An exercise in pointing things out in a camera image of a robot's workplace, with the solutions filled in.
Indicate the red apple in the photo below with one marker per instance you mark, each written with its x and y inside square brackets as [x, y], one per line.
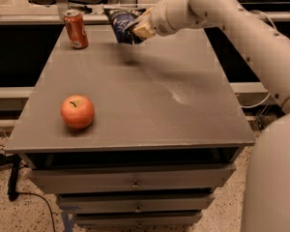
[77, 112]

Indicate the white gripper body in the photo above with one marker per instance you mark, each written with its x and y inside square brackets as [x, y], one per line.
[161, 19]

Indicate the blue potato chip bag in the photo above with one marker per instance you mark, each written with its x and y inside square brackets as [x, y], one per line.
[122, 21]

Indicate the middle grey drawer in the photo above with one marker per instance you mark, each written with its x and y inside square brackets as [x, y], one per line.
[136, 203]

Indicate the grey drawer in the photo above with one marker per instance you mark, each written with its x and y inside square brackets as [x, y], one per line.
[191, 176]
[141, 219]
[136, 203]

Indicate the grey drawer cabinet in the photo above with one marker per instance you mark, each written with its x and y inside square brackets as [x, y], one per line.
[166, 101]

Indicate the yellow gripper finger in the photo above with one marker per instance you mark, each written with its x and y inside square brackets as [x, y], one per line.
[144, 30]
[145, 15]

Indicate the bottom grey drawer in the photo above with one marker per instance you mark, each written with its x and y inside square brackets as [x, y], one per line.
[141, 219]

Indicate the red coke can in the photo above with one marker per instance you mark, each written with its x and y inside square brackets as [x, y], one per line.
[76, 29]

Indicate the top grey drawer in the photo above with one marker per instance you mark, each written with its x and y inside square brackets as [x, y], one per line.
[191, 176]

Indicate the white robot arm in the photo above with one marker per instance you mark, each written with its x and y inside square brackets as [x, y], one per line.
[267, 52]

